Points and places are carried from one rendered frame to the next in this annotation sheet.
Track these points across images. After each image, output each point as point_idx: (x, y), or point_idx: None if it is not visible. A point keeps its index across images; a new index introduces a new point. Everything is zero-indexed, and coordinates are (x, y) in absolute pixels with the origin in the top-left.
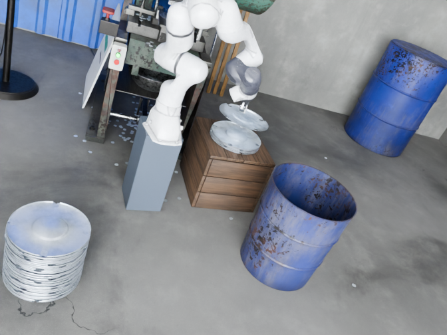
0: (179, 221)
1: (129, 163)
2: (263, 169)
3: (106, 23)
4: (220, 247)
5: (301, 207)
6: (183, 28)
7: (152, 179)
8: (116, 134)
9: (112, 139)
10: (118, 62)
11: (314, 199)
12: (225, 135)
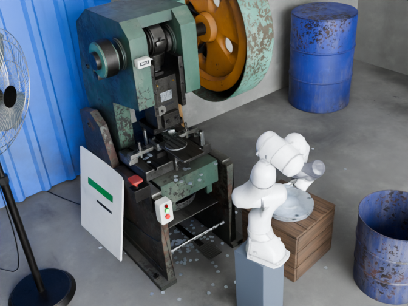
0: (302, 303)
1: (239, 290)
2: (329, 215)
3: (139, 192)
4: (348, 300)
5: (377, 223)
6: (274, 180)
7: (273, 291)
8: (173, 264)
9: (176, 271)
10: (170, 215)
11: (385, 212)
12: (283, 209)
